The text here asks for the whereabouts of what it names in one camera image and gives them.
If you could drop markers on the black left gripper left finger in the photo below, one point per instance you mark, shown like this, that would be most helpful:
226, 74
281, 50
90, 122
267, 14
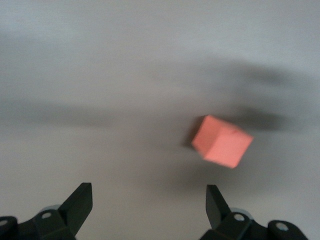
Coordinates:
75, 210

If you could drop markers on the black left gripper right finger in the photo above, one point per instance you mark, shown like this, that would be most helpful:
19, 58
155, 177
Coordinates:
220, 220

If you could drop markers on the orange foam block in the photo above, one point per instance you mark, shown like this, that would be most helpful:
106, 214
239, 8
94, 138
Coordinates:
222, 145

